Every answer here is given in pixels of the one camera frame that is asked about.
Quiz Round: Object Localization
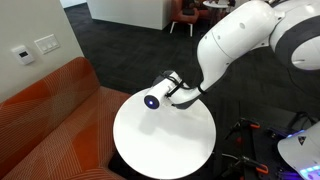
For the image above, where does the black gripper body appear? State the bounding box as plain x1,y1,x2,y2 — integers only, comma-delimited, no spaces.
152,69,175,85

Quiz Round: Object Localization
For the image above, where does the orange chair with white legs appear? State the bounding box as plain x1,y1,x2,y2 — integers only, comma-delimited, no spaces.
169,0,202,38

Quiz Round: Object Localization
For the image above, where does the white counter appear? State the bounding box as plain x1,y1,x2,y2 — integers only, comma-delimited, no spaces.
86,0,175,31

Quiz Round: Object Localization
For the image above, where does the small round side table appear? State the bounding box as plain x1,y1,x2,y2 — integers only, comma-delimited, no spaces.
201,0,231,28

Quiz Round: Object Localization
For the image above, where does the orange upholstered sofa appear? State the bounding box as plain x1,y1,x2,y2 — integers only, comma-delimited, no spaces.
0,56,133,180

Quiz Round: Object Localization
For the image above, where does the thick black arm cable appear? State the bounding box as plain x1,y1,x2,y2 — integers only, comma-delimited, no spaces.
163,74,205,100

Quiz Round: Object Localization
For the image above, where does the orange handled clamp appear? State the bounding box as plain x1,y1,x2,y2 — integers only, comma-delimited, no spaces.
222,154,270,178
229,117,261,141

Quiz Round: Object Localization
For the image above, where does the white light switch plate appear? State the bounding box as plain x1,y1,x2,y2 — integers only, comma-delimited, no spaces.
34,33,61,55

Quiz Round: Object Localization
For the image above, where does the white wall thermostat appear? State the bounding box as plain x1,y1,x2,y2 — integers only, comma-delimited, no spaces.
11,44,36,66

